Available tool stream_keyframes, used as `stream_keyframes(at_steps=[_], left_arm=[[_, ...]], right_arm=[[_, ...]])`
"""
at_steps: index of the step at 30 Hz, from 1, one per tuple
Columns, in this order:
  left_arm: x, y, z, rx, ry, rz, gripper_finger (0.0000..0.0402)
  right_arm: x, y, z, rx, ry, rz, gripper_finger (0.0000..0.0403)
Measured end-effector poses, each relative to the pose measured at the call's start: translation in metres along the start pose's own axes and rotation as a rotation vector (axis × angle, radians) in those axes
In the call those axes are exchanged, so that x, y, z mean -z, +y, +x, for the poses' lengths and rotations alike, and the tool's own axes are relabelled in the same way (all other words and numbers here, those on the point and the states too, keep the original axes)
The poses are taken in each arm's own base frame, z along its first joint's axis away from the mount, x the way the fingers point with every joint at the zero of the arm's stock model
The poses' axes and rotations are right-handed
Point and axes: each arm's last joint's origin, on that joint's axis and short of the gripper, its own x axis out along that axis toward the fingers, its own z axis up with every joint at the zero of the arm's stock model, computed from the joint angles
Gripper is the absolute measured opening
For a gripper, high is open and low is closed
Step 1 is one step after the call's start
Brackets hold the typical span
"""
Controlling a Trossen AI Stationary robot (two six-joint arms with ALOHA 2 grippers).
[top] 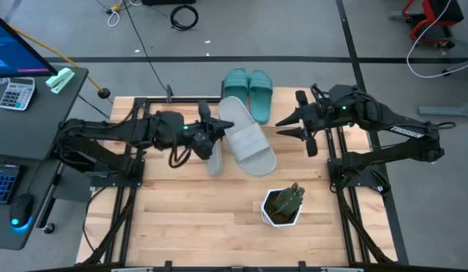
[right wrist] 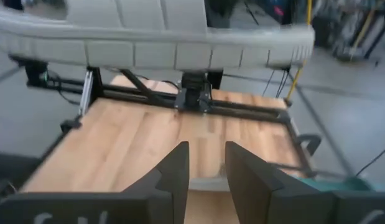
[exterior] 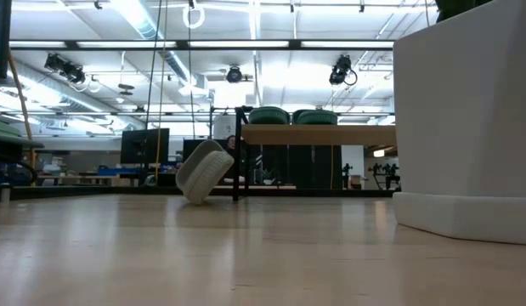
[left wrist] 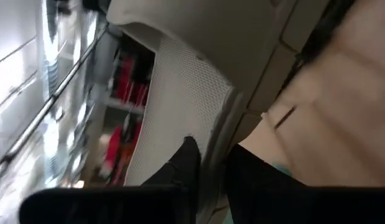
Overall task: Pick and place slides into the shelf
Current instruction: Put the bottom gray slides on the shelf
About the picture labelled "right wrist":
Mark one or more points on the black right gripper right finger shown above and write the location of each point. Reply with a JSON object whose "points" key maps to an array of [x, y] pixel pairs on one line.
{"points": [[254, 193]]}

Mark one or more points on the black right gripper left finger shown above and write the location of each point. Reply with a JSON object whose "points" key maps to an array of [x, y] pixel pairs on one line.
{"points": [[167, 186]]}

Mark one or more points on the teal rubber slide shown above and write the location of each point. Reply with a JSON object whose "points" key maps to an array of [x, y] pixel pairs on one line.
{"points": [[329, 185]]}

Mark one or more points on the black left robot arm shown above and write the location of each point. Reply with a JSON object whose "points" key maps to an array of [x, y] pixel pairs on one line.
{"points": [[193, 93]]}

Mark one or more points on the silver aluminium extrusion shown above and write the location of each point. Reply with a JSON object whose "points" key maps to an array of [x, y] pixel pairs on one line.
{"points": [[86, 93]]}

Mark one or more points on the black frame clamp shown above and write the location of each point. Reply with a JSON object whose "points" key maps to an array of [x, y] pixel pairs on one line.
{"points": [[310, 141]]}

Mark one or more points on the black metal table frame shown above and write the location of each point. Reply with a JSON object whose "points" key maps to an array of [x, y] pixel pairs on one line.
{"points": [[142, 95]]}

